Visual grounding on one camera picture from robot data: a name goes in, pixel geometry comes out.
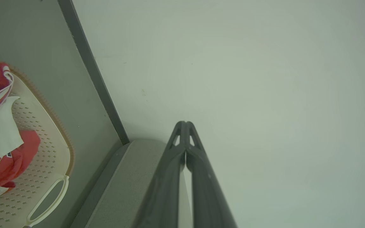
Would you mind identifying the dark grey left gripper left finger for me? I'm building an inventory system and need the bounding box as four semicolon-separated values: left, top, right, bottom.
132;121;187;228

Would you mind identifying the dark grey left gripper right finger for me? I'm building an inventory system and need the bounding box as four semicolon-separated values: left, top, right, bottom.
185;121;238;228

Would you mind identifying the cream perforated laundry basket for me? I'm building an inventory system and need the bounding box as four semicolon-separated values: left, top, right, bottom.
0;58;75;228

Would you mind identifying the dark grey baseboard strip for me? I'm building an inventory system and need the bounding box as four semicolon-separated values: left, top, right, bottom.
57;0;130;145

